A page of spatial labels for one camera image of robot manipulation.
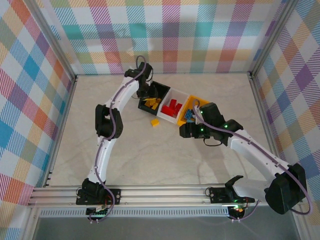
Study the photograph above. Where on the yellow lego brick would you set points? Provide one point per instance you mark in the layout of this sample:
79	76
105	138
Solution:
154	107
157	100
155	122
150	102

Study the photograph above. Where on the blue lego brick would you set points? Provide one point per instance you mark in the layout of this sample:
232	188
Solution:
191	120
189	113

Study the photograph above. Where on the red lego brick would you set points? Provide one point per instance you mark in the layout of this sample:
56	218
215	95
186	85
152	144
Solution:
175	114
179	107
167	110
173	103

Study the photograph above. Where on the yellow plastic bin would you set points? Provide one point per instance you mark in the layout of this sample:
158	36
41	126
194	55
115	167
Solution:
188	103

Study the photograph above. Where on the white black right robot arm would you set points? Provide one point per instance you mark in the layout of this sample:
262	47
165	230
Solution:
285	192

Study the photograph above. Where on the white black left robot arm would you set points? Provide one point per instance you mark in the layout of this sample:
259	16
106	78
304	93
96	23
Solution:
105	125

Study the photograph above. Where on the black plastic bin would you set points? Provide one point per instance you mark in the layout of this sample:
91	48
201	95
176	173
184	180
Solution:
162	91

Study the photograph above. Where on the white plastic bin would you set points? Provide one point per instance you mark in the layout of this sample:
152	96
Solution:
178	96

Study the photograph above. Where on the aluminium mounting rail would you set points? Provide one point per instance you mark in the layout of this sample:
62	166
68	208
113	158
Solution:
162	196

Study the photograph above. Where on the aluminium table edge rail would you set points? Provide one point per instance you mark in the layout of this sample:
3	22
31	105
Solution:
62	125
265	117

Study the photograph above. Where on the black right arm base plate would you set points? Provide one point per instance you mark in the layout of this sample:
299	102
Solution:
217	196

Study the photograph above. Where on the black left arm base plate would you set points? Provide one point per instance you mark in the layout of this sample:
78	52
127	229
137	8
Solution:
113	195

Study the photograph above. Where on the aluminium frame post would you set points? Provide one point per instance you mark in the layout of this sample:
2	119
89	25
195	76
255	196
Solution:
55	42
272	37

